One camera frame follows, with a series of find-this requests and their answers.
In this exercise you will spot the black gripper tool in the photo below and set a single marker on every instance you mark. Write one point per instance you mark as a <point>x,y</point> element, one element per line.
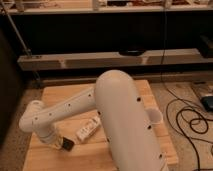
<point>67,144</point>

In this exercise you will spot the white eraser block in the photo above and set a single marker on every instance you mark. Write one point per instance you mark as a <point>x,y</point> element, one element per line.
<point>88,129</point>

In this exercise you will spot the upper white shelf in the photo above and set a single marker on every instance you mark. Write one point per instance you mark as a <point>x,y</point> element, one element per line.
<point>101,6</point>

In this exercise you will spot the white shelf beam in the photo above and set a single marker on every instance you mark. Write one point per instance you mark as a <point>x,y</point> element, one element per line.
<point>111,59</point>

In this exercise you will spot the grey metal pole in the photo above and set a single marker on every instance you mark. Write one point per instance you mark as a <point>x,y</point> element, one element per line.
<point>26,50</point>

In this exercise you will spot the blue device on floor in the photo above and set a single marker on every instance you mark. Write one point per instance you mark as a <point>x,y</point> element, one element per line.
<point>207,102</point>

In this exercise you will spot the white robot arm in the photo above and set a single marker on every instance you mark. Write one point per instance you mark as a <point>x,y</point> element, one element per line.
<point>126,122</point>

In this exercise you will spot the black round object on shelf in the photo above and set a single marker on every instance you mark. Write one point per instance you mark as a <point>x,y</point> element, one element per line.
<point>131,52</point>

